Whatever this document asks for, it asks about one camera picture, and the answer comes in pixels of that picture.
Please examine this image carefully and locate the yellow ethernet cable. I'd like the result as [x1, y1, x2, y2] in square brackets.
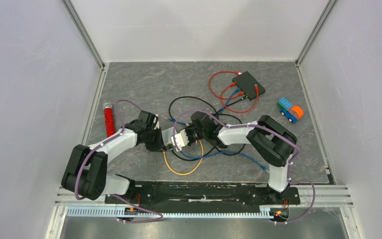
[163, 140, 205, 176]

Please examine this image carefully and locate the red ethernet cable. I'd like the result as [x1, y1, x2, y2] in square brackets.
[220, 82, 260, 114]
[208, 71, 243, 100]

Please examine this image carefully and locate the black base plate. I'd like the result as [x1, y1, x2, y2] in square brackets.
[105, 180, 301, 213]

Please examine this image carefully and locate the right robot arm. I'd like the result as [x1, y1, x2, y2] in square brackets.
[172, 111, 299, 203]

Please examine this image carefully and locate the clear plastic box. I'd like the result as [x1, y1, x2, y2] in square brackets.
[162, 127, 176, 146]

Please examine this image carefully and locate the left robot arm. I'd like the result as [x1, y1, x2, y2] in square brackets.
[61, 111, 166, 203]

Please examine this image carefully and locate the blue lego brick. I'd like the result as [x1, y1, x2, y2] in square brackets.
[277, 97, 299, 123]

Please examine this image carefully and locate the red glitter tube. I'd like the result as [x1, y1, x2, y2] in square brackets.
[102, 102, 116, 137]

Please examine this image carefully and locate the black network switch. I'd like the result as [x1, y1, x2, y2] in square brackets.
[232, 71, 266, 101]

